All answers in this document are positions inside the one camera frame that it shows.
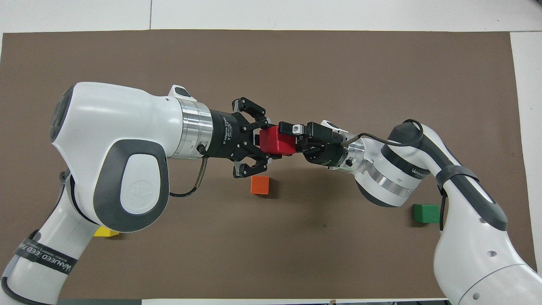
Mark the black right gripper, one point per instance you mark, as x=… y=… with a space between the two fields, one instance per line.
x=332 y=152

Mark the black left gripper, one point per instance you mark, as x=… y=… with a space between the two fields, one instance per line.
x=230 y=135

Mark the red block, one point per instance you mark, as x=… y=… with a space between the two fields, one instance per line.
x=275 y=142

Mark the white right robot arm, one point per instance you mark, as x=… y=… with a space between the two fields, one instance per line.
x=465 y=237

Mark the orange block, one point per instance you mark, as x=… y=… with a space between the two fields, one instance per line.
x=260 y=185

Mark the green block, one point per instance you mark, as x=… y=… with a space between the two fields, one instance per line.
x=425 y=214

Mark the yellow block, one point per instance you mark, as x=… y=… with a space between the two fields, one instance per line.
x=108 y=232

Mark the brown table mat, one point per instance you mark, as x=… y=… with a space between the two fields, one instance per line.
x=296 y=72

